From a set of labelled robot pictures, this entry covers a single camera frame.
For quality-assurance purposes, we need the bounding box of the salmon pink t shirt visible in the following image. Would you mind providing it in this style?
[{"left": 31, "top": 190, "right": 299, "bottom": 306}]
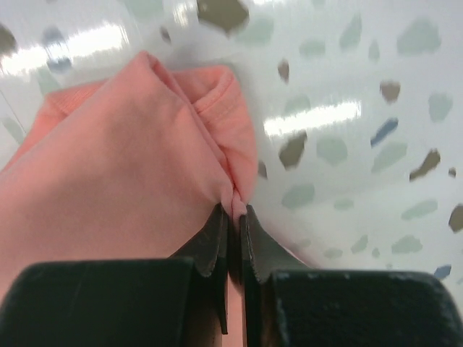
[{"left": 1, "top": 52, "right": 258, "bottom": 346}]

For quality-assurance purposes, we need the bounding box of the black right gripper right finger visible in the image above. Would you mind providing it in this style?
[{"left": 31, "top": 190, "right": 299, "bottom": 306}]
[{"left": 239, "top": 207, "right": 462, "bottom": 346}]

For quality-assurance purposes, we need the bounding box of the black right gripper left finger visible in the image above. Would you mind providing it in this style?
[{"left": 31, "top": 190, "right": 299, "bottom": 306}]
[{"left": 1, "top": 206, "right": 229, "bottom": 346}]

